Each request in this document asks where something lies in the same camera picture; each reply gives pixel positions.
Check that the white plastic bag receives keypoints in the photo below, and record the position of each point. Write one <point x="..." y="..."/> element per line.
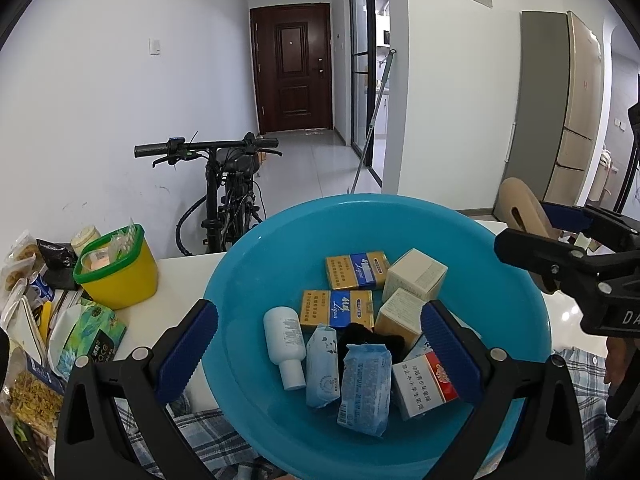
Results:
<point x="22" y="320"/>

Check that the person's right hand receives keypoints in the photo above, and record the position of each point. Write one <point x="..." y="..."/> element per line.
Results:
<point x="615" y="360"/>

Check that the black framed glass door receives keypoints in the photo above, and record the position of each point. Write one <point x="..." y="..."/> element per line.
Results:
<point x="360" y="60"/>

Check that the black cloth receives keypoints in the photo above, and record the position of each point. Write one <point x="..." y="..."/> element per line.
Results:
<point x="372" y="335"/>

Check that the blue plastic basin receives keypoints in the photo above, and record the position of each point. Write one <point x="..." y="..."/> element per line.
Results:
<point x="260" y="270"/>

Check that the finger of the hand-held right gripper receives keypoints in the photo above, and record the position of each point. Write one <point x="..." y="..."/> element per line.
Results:
<point x="565" y="216"/>
<point x="530" y="252"/>

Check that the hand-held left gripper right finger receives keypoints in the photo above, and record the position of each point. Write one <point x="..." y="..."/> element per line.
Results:
<point x="450" y="355"/>

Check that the blue can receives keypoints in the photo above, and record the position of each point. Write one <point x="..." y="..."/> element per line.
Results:
<point x="40" y="290"/>

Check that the pale blue wipes pack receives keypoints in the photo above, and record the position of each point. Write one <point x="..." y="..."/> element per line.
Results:
<point x="322" y="370"/>

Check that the large cream box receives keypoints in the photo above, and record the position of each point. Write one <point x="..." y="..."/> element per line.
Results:
<point x="417" y="275"/>

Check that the cardboard box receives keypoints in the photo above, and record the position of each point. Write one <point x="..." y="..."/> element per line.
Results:
<point x="262" y="158"/>

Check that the black bicycle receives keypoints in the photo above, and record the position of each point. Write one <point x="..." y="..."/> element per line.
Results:
<point x="235" y="165"/>

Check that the blue tissue pack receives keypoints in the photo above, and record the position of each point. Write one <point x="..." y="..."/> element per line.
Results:
<point x="365" y="390"/>

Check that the white desktop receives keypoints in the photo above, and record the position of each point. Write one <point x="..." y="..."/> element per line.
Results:
<point x="180" y="280"/>

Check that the jar with cream lid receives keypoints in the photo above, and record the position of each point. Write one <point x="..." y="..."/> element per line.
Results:
<point x="82" y="240"/>

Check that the yellow and blue box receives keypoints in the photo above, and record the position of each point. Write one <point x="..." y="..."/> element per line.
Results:
<point x="337" y="308"/>
<point x="357" y="270"/>

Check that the wall socket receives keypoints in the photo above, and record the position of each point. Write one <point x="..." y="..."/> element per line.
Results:
<point x="619" y="123"/>

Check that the blue plaid cloth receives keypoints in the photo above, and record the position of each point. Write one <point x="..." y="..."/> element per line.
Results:
<point x="210" y="435"/>

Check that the green tissue pack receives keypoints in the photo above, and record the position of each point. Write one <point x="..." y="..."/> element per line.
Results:
<point x="85" y="330"/>

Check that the brown entrance door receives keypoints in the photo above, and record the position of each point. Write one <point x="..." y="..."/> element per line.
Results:
<point x="292" y="70"/>

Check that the small cream box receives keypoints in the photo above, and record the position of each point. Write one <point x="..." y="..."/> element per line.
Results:
<point x="400" y="315"/>

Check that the wooden chair back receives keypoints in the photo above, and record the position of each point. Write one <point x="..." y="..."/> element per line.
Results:
<point x="525" y="205"/>

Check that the white plastic bottle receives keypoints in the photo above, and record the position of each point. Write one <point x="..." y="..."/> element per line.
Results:
<point x="285" y="335"/>

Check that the black snack bag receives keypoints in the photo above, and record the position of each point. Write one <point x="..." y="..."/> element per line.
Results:
<point x="55" y="255"/>

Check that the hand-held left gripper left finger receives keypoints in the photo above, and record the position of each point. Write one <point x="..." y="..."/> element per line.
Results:
<point x="187" y="355"/>

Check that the white wall switch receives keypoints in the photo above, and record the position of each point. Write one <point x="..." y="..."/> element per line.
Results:
<point x="154" y="46"/>

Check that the clear snack bag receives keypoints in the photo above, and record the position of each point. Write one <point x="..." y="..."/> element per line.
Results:
<point x="22" y="250"/>

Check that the mop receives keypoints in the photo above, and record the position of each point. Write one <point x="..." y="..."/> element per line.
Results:
<point x="372" y="115"/>

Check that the red and white box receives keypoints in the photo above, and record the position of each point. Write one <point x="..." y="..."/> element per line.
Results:
<point x="420" y="390"/>

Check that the grey refrigerator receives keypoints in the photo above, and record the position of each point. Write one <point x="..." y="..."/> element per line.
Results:
<point x="550" y="110"/>

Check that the yellow container with green rim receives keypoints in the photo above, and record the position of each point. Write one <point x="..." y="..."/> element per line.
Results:
<point x="120" y="285"/>

